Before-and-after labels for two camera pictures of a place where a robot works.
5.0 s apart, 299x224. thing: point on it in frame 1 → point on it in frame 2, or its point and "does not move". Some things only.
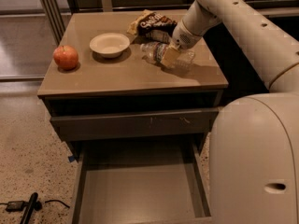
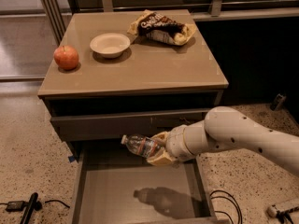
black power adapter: (15, 205) does not move
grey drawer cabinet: (141, 131) does not move
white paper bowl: (110, 45) does not move
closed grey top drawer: (135, 123) does not move
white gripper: (183, 35) → (176, 144)
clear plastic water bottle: (154, 51) → (141, 145)
